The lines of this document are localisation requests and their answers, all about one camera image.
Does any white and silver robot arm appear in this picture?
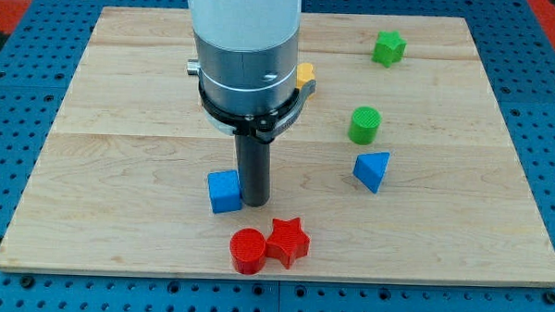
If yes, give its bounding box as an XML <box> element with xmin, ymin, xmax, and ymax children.
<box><xmin>188</xmin><ymin>0</ymin><xmax>302</xmax><ymax>134</ymax></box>

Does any blue cube block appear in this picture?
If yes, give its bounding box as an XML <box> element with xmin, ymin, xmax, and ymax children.
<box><xmin>207</xmin><ymin>170</ymin><xmax>242</xmax><ymax>214</ymax></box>

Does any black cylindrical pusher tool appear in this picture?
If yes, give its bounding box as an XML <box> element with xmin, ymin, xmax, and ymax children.
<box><xmin>235</xmin><ymin>135</ymin><xmax>270</xmax><ymax>207</ymax></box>

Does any red star block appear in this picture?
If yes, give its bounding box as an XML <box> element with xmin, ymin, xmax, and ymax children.
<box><xmin>265</xmin><ymin>217</ymin><xmax>311</xmax><ymax>269</ymax></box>

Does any yellow block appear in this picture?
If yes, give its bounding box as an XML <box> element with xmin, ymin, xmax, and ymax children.
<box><xmin>296</xmin><ymin>62</ymin><xmax>315</xmax><ymax>91</ymax></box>

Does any blue triangular prism block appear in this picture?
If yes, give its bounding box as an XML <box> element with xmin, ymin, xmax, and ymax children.
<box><xmin>352</xmin><ymin>152</ymin><xmax>390</xmax><ymax>193</ymax></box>

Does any green cylinder block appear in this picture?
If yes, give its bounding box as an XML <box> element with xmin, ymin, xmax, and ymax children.
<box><xmin>348</xmin><ymin>106</ymin><xmax>382</xmax><ymax>145</ymax></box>

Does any red cylinder block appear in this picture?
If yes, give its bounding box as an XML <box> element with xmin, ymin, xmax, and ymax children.
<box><xmin>229</xmin><ymin>228</ymin><xmax>266</xmax><ymax>275</ymax></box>

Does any wooden board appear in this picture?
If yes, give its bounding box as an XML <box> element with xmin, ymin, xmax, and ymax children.
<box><xmin>0</xmin><ymin>6</ymin><xmax>555</xmax><ymax>288</ymax></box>

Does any green star block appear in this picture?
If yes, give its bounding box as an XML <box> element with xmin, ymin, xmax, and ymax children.
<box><xmin>372</xmin><ymin>31</ymin><xmax>407</xmax><ymax>69</ymax></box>

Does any black clamp ring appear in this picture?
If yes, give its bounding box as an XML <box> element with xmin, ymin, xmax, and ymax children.
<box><xmin>195</xmin><ymin>74</ymin><xmax>317</xmax><ymax>146</ymax></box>

